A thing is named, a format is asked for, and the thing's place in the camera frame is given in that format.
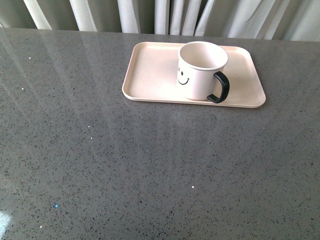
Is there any white smiley mug black handle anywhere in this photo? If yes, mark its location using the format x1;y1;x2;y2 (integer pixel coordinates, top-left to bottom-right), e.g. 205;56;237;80
176;41;230;104

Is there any pale pink rectangular tray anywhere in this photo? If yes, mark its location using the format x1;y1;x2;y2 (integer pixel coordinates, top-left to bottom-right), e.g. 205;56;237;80
122;42;266;108

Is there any white pleated curtain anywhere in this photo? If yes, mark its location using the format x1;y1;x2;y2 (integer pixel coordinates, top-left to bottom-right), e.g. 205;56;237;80
0;0;320;42

